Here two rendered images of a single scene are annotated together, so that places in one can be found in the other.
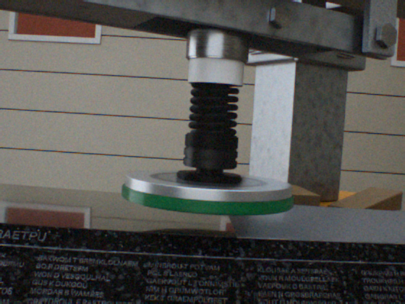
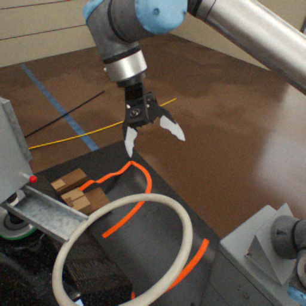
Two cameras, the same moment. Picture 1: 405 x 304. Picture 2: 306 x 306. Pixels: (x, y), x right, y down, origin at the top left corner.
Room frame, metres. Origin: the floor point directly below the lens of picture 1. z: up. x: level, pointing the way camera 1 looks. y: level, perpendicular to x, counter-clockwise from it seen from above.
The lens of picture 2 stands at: (0.57, 1.02, 1.99)
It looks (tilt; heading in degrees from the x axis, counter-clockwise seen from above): 40 degrees down; 235
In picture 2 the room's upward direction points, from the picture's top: straight up
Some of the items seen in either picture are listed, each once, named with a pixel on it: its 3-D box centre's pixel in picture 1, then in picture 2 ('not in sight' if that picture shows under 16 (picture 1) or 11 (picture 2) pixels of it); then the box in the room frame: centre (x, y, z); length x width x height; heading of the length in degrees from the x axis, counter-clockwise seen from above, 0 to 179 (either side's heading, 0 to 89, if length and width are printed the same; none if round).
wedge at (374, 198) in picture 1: (365, 200); not in sight; (1.36, -0.42, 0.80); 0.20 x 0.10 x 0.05; 130
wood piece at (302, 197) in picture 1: (286, 199); not in sight; (1.28, -0.20, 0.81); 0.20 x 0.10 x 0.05; 7
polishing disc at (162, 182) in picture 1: (208, 184); (19, 218); (0.69, -0.01, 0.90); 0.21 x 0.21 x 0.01
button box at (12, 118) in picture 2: not in sight; (12, 131); (0.55, 0.01, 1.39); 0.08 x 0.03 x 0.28; 116
